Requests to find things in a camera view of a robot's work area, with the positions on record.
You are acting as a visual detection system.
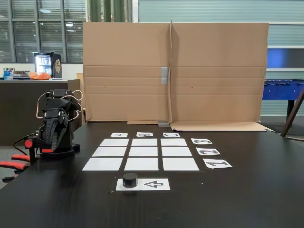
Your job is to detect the black octagonal token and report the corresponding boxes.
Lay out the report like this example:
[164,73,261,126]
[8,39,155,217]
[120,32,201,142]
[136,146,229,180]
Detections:
[122,173,139,189]

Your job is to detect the white paper grid square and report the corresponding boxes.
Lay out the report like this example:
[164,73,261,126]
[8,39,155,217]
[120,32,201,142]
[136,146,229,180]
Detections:
[161,138,188,146]
[162,157,200,171]
[161,146,193,157]
[92,146,128,157]
[124,157,159,171]
[128,146,158,157]
[82,157,124,171]
[131,138,158,146]
[99,138,130,146]

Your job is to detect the red black bar clamp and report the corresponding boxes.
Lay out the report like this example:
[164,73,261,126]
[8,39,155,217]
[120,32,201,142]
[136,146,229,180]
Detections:
[23,135,57,164]

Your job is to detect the dark brown counter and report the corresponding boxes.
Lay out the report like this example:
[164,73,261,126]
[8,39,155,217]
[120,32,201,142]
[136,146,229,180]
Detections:
[0,79,83,146]

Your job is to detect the orange snack bag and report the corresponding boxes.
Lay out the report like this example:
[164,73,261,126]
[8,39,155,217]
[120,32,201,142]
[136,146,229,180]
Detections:
[26,72,52,80]

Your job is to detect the black mini fridge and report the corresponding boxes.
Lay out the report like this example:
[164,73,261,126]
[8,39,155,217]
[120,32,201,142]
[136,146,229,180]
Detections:
[34,52,63,79]

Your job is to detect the blue bottle pack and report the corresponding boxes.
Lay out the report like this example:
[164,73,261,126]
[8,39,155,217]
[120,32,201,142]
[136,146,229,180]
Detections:
[2,67,14,81]

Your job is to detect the white arrow paper sheet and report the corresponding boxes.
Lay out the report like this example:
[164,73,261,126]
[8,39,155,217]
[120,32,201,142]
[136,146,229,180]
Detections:
[115,178,171,191]

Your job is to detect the paper sheet number 3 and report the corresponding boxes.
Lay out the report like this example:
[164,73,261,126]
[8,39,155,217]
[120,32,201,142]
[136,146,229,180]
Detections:
[190,138,213,145]

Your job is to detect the paper sheet number 2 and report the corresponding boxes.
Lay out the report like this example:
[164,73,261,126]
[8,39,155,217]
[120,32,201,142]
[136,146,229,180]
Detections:
[196,147,221,156]

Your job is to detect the paper sheet number 1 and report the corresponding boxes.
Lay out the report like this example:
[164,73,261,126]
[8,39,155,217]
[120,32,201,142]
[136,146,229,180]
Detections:
[203,158,233,170]

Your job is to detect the brown cardboard panel with flap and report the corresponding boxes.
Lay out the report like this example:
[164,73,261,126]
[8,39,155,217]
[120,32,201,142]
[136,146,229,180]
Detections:
[170,20,271,133]

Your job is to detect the blue foosball table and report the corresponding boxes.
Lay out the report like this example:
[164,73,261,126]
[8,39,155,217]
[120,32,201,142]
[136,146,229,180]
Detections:
[262,79,304,117]

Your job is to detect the brown wooden leg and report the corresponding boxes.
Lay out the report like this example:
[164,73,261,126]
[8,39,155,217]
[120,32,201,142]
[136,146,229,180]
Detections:
[281,90,304,138]

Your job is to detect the black power cable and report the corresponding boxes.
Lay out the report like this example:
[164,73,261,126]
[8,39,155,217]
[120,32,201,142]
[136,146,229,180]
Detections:
[13,133,36,155]

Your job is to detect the red black plastic handle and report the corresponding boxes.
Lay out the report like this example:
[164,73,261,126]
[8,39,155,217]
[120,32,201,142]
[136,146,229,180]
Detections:
[0,161,26,171]
[11,153,31,162]

